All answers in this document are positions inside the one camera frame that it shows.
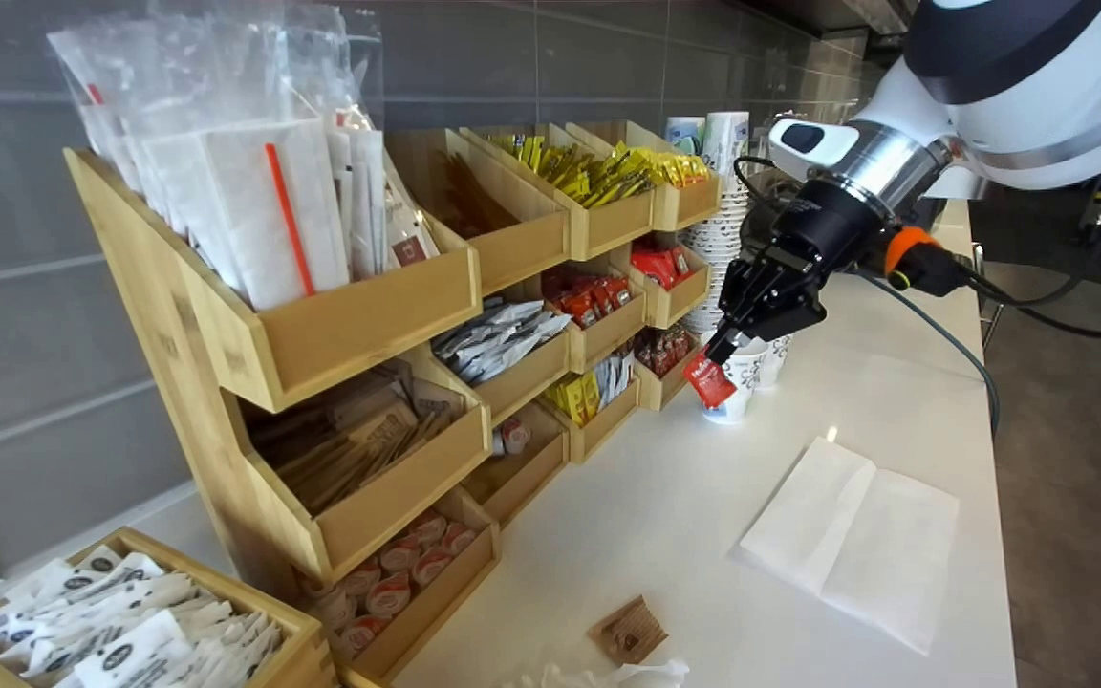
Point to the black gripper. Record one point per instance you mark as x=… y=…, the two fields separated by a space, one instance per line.
x=810 y=251

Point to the small red packet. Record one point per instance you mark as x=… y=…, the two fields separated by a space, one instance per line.
x=708 y=380

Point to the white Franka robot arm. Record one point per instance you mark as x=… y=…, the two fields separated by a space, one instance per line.
x=1048 y=100

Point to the dark red packets pile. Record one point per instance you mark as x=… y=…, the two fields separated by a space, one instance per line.
x=667 y=348

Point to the white blue packets pile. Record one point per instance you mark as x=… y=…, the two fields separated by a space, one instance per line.
x=612 y=375

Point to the yellow green packets pile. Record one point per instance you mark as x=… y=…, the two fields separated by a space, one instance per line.
x=575 y=398

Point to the yellow sweetener packets pile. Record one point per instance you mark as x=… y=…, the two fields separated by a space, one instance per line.
x=561 y=175
x=657 y=162

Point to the white paper napkin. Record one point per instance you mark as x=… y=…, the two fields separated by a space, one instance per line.
x=858 y=538

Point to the black and white packets pile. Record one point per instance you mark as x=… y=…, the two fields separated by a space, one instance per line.
x=498 y=337

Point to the round creamer cups pile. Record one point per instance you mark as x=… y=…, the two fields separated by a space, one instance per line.
x=512 y=440
x=389 y=575

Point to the brown square packet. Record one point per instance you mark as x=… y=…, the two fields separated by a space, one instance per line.
x=628 y=632

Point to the dark brown packets pile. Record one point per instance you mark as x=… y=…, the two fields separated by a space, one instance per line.
x=467 y=197

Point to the bamboo tiered condiment organizer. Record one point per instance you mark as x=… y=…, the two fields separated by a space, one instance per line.
x=359 y=312

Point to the paper wrapped stirrers bundle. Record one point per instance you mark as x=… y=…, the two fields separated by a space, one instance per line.
x=372 y=191

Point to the red straw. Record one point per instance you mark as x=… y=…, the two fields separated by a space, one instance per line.
x=286 y=216

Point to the small bamboo packet box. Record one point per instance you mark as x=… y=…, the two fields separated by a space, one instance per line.
x=308 y=659

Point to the clear plastic bag of straws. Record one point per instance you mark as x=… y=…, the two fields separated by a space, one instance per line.
x=192 y=154

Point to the white sugar packets pile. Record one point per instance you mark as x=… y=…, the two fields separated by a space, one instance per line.
x=117 y=626

